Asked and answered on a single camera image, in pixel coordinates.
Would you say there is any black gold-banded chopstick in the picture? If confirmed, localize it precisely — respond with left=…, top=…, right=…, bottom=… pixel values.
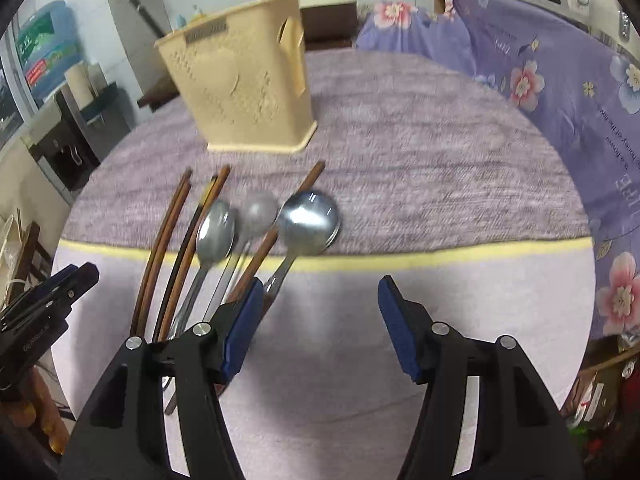
left=152, top=174, right=218, bottom=342

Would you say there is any brown wooden chopstick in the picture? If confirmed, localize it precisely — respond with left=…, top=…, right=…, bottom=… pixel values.
left=129, top=167, right=194, bottom=338

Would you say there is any light brown chopstick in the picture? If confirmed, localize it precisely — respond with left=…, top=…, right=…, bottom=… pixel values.
left=159, top=164, right=232, bottom=340

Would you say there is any steel oval spoon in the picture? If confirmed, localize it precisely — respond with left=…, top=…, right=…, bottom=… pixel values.
left=169, top=200, right=235, bottom=338

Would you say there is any steel matte spoon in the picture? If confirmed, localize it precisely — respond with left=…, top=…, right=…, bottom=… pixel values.
left=203, top=192, right=278, bottom=322

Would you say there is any steel round soup spoon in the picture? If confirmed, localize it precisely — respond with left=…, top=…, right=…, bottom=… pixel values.
left=265, top=190, right=342, bottom=302

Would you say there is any grey water dispenser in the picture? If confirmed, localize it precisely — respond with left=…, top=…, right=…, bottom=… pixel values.
left=27, top=82, right=131, bottom=197

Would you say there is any paper cup holder tube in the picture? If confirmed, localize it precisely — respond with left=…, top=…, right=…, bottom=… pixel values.
left=65, top=62, right=118, bottom=117

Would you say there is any purple striped tablecloth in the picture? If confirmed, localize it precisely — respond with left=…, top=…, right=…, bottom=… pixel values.
left=53, top=50, right=594, bottom=479

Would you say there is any blue water jug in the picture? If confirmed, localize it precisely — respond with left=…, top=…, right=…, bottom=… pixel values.
left=15, top=0, right=82, bottom=102

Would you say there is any cream plastic utensil holder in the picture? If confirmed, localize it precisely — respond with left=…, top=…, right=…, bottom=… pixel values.
left=155, top=0, right=318, bottom=154

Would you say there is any purple floral cloth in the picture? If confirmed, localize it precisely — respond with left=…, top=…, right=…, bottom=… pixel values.
left=356, top=0, right=639, bottom=338

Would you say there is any white brown rice cooker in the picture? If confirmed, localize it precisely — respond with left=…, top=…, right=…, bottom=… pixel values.
left=298, top=0, right=358, bottom=50

